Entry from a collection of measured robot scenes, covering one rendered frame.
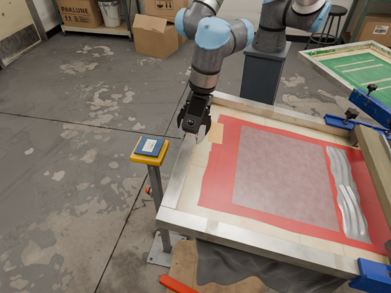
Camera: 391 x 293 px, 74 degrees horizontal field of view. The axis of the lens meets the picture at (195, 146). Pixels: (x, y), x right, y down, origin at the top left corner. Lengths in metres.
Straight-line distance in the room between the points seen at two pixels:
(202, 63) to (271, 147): 0.42
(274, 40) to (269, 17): 0.10
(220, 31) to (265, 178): 0.44
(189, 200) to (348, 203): 0.47
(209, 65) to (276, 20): 0.63
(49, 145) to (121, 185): 0.92
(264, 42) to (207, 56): 0.64
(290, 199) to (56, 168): 2.10
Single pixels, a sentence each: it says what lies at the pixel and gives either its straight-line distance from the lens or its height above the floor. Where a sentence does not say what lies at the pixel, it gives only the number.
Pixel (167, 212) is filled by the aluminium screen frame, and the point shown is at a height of 1.16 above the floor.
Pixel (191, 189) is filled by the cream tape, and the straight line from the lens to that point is 0.72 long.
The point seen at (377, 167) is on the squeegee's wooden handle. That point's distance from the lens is 0.91.
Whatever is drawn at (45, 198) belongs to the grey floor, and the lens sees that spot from 2.37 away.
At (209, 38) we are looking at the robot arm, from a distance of 0.61.
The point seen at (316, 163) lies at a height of 1.06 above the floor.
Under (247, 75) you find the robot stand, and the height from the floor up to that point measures 1.08.
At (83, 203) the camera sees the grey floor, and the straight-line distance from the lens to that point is 2.21.
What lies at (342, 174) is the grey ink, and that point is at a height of 1.05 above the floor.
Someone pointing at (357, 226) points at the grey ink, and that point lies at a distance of 0.86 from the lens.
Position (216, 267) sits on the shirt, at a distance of 1.05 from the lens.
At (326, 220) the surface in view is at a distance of 0.83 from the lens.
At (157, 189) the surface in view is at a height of 0.70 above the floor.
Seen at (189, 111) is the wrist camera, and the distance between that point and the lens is 0.68.
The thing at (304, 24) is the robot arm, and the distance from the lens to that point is 1.17.
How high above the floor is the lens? 1.70
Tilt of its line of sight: 44 degrees down
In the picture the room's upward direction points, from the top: straight up
